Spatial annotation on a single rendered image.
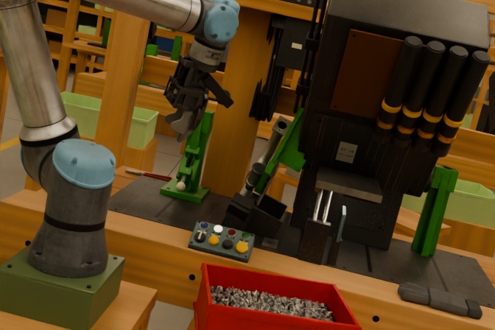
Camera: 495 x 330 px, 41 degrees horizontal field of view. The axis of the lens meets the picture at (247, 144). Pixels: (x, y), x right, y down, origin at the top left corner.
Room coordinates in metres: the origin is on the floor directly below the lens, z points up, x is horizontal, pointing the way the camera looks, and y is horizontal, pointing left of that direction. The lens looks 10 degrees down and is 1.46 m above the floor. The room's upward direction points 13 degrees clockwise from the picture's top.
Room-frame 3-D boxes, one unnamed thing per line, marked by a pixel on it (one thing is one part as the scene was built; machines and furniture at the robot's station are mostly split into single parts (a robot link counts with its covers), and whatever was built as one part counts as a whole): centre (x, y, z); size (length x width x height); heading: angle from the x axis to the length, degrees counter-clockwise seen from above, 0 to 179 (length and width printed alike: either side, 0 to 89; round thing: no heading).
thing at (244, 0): (2.08, -0.23, 1.52); 0.90 x 0.25 x 0.04; 84
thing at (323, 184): (1.72, -0.28, 1.11); 0.39 x 0.16 x 0.03; 174
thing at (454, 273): (1.83, -0.21, 0.89); 1.10 x 0.42 x 0.02; 84
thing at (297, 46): (2.04, -0.12, 1.42); 0.17 x 0.12 x 0.15; 84
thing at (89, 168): (1.21, 0.30, 1.10); 0.13 x 0.12 x 0.14; 38
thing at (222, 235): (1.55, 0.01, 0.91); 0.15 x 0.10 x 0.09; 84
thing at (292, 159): (1.77, -0.13, 1.17); 0.13 x 0.12 x 0.20; 84
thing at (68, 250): (1.21, 0.29, 0.98); 0.15 x 0.15 x 0.10
